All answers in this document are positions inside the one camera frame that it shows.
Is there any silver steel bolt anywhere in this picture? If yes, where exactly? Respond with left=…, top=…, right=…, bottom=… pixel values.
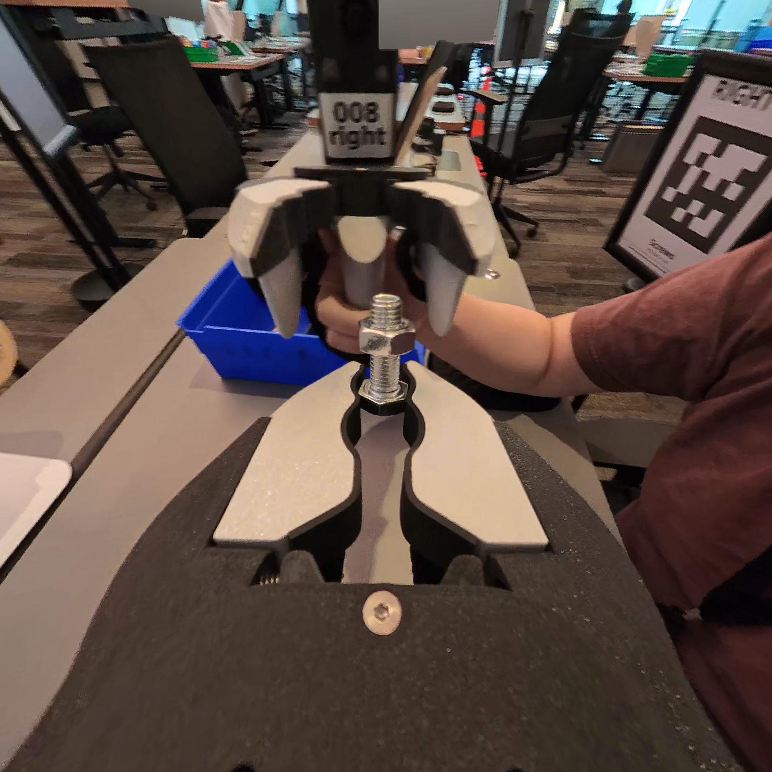
left=359, top=294, right=417, bottom=406

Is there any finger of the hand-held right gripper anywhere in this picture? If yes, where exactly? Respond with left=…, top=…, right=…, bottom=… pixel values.
left=229, top=177, right=334, bottom=340
left=392, top=179, right=499, bottom=337

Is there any framed marker sign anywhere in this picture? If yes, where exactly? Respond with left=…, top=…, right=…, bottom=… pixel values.
left=603, top=49, right=772, bottom=285

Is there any black office chair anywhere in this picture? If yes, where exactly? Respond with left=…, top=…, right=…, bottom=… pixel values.
left=81, top=35, right=249, bottom=240
left=467, top=8, right=634, bottom=259

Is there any grey monitor on pole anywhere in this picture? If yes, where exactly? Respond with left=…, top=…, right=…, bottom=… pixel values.
left=493, top=0, right=553, bottom=182

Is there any grey cabinet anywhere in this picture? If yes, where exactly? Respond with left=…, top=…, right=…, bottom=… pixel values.
left=602, top=123, right=665, bottom=177

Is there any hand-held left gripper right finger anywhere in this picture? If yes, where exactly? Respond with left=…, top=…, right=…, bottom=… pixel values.
left=401, top=362, right=551, bottom=585

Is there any silver hex nut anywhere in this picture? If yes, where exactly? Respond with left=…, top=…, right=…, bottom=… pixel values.
left=359, top=320, right=417, bottom=358

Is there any person's right hand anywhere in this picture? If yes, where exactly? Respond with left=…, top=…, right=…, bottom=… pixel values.
left=314, top=231, right=436, bottom=355

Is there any wooden desk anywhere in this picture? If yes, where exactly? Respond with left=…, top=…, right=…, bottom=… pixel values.
left=603, top=65, right=694, bottom=123
left=186, top=51, right=304, bottom=131

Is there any blue plastic bin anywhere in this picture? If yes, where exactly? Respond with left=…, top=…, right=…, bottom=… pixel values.
left=176, top=259, right=424, bottom=388

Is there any white flat board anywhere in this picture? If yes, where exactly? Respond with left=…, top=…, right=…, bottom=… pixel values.
left=0, top=452, right=73, bottom=569

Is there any screen on black stand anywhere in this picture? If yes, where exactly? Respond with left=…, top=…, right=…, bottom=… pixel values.
left=0, top=5, right=162, bottom=307

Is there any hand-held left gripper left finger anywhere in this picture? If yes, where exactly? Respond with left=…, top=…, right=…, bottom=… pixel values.
left=212, top=362, right=364, bottom=585

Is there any person's right forearm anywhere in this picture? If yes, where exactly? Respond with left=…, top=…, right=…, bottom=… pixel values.
left=422, top=309, right=579, bottom=400

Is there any wood-backed printed sign on stand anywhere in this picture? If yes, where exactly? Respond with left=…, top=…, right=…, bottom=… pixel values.
left=395, top=65, right=448, bottom=165

